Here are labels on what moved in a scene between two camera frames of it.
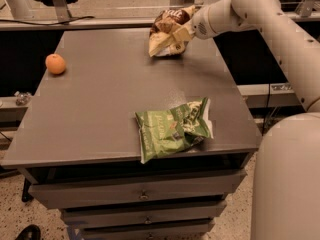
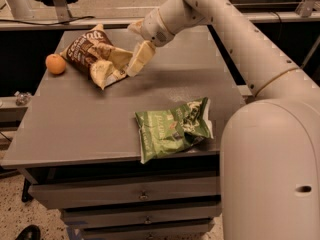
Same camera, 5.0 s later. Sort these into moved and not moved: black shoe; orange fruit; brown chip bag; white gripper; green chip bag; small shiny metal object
Moved: white gripper; brown chip bag
Not moved: small shiny metal object; orange fruit; green chip bag; black shoe
